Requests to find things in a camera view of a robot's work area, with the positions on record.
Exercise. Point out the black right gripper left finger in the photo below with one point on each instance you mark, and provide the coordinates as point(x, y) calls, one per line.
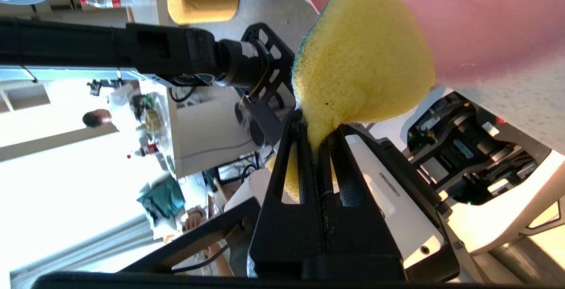
point(287, 236)

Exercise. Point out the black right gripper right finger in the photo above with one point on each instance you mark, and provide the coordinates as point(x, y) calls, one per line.
point(357, 236)

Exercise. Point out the yellow fish-shaped sponge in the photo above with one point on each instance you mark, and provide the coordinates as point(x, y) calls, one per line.
point(362, 59)

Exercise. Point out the pink plastic plate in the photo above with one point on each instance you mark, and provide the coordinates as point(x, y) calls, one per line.
point(485, 24)

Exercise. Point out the white black robot base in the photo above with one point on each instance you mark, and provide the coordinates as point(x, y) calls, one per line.
point(499, 223)

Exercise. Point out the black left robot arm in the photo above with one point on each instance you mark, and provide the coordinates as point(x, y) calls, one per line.
point(88, 46)

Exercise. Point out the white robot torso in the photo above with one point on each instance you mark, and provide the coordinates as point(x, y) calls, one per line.
point(388, 209)

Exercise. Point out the teal cloth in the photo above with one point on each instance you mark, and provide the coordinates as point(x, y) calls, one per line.
point(163, 200)

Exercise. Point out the small red white bottle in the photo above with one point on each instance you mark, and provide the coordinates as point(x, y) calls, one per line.
point(148, 150)

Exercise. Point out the person in white shirt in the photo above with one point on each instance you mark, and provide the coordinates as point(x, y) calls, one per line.
point(99, 119)

